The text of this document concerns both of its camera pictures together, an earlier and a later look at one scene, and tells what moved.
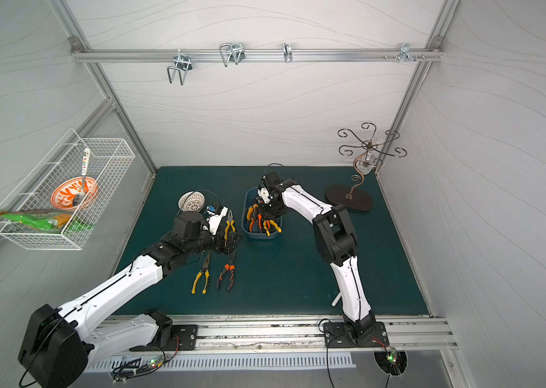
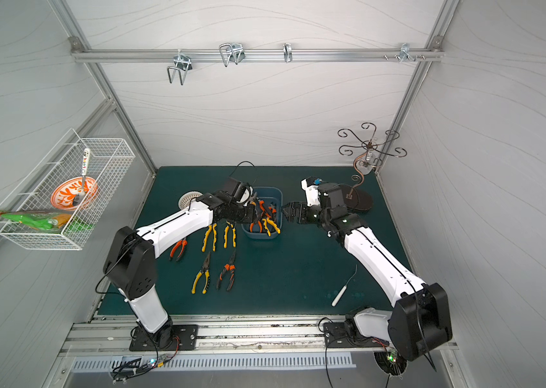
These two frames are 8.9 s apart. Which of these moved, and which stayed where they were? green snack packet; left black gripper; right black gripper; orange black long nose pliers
Moved: right black gripper; left black gripper
Stayed: green snack packet; orange black long nose pliers
